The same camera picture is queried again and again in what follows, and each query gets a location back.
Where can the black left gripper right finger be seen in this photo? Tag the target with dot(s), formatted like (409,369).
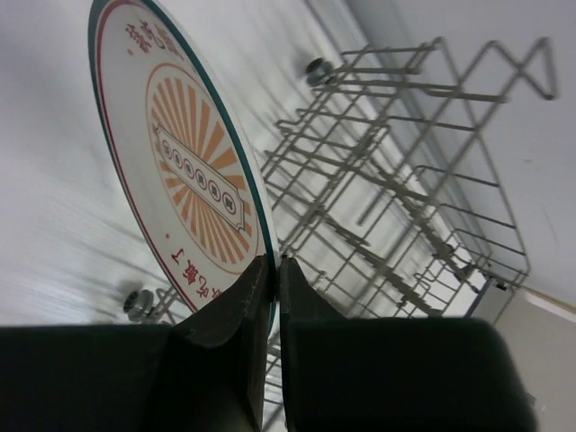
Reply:
(392,374)

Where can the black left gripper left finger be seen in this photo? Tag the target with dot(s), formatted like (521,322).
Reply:
(203,374)

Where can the white sunburst plate green rim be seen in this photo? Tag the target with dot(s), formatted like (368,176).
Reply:
(185,164)

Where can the grey wire dish rack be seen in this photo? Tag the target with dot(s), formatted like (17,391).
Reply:
(384,191)

